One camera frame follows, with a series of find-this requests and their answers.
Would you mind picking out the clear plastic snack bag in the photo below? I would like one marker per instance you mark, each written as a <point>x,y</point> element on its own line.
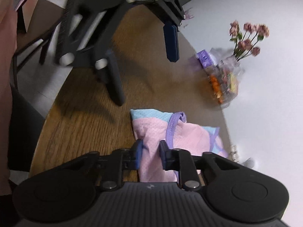
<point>226,80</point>

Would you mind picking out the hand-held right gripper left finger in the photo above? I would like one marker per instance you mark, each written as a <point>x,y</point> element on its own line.
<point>138,152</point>

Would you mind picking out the purple tissue pack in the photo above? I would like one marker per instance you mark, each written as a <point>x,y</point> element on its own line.
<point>204,59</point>

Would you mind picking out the white robot toy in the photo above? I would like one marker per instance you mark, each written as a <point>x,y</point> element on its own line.
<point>250,163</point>

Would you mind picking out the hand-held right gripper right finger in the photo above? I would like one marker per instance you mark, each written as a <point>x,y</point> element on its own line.
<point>163,157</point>

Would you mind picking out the pink and blue mesh vest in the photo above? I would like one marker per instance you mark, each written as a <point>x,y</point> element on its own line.
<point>189,137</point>

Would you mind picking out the purple branch decoration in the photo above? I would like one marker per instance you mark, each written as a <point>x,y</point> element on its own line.
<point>189,14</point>

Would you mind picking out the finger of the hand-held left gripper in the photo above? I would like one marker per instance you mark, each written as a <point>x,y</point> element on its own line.
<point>116,85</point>
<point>171,42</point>

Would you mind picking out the dried pink flower bouquet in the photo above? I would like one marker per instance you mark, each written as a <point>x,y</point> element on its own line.
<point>248,37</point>

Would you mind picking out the white power strip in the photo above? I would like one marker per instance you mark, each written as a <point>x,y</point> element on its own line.
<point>234,152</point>

